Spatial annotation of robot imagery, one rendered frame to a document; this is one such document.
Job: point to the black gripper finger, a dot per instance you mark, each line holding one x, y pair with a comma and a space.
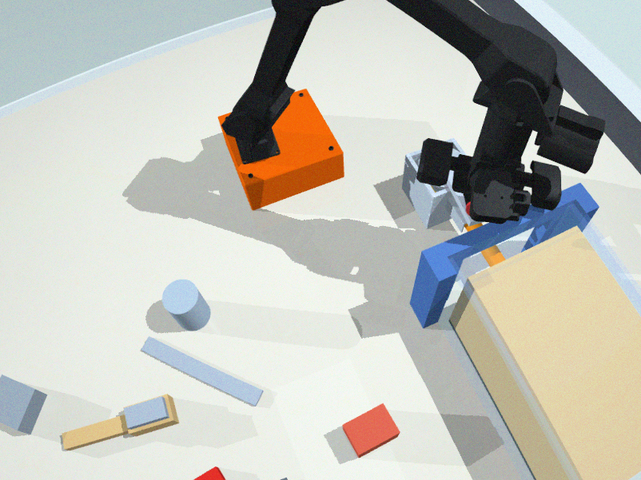
466, 191

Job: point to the light blue flat bar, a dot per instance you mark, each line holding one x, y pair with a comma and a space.
230, 385

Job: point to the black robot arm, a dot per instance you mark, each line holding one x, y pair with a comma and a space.
519, 85

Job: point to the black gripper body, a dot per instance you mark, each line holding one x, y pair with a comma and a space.
436, 161

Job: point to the light blue cylinder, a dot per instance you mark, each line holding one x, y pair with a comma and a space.
186, 305

